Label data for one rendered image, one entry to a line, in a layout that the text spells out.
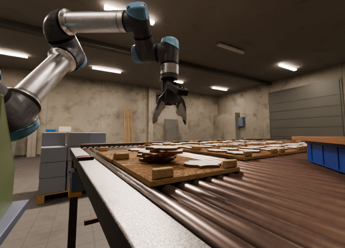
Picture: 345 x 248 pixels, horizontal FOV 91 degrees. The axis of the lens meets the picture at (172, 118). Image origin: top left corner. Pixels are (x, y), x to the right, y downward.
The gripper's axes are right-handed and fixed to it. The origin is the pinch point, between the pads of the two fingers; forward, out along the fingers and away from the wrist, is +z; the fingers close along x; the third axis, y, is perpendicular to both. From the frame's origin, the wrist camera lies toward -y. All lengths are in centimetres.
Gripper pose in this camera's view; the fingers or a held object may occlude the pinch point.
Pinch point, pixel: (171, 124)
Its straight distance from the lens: 67.7
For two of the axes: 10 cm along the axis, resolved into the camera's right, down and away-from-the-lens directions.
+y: -5.2, 0.3, 8.5
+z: -0.2, 10.0, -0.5
